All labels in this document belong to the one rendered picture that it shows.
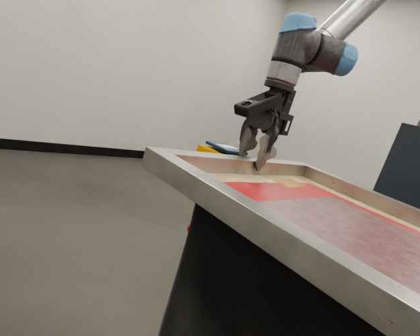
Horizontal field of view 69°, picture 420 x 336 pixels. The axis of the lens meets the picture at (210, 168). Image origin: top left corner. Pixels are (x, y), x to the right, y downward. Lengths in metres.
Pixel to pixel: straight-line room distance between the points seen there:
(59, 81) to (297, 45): 3.20
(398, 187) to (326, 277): 0.86
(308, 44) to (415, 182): 0.62
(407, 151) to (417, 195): 0.15
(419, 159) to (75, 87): 3.33
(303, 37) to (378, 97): 4.00
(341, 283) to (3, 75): 3.49
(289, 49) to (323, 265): 0.52
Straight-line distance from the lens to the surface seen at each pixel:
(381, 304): 0.35
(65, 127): 3.85
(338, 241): 0.52
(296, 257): 0.37
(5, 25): 3.60
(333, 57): 0.80
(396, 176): 1.20
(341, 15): 0.97
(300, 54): 0.76
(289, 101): 0.79
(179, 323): 0.67
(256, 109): 0.69
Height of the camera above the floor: 1.11
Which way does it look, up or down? 13 degrees down
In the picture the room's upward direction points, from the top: 16 degrees clockwise
